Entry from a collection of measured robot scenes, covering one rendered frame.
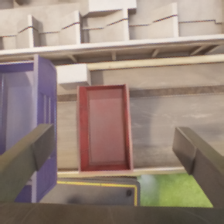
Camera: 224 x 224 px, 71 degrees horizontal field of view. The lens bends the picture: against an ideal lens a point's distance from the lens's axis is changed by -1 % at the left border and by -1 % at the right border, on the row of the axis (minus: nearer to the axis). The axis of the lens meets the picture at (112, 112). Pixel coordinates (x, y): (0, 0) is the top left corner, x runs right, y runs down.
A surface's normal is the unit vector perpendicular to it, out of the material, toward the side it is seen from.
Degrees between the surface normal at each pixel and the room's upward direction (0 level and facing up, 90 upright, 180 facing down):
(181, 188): 0
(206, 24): 10
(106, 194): 0
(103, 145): 0
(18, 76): 29
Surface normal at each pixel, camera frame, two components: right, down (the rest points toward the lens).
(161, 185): -0.05, -0.13
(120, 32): -0.54, 0.06
